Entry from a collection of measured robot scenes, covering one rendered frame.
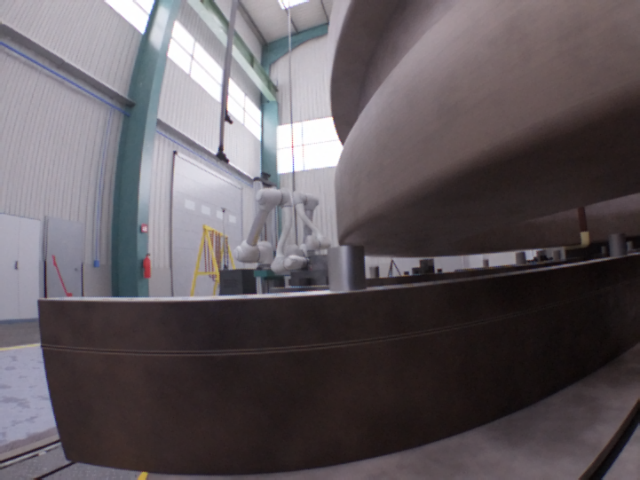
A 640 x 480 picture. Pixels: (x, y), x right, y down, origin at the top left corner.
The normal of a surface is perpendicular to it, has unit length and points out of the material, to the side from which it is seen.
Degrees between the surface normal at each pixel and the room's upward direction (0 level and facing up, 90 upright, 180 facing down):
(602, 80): 90
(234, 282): 90
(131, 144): 90
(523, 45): 90
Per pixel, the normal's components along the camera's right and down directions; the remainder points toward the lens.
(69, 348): 0.19, -0.12
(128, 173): -0.23, -0.10
